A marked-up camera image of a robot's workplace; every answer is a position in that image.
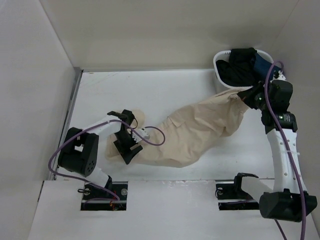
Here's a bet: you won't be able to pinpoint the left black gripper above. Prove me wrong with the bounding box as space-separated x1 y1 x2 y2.
114 130 142 164

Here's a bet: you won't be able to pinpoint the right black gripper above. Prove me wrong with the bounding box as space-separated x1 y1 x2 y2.
238 80 272 112

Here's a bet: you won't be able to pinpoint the beige trousers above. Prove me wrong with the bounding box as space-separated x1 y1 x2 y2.
104 89 251 169

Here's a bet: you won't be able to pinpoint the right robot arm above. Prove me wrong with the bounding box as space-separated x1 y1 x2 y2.
231 80 318 222

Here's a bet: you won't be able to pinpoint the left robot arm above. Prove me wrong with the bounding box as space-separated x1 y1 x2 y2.
58 109 143 200

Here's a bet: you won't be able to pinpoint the black trousers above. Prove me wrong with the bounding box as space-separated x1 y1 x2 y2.
216 47 257 87

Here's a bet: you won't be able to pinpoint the navy blue trousers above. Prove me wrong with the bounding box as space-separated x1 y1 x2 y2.
253 53 281 83

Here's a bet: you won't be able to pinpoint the white laundry basket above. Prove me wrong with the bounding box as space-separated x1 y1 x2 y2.
213 47 274 90

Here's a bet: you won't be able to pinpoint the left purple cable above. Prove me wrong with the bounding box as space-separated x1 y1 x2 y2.
47 119 166 210

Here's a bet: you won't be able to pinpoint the purple cable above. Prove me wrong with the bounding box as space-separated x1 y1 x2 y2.
47 119 166 210
264 61 309 240

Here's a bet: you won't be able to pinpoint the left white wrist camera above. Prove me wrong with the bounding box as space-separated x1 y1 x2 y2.
130 128 150 144

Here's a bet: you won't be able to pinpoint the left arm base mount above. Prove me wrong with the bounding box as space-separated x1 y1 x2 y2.
77 181 129 212

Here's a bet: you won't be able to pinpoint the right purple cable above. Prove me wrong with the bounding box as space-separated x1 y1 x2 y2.
264 61 309 240

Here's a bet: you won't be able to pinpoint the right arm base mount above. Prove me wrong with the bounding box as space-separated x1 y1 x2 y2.
215 180 259 211

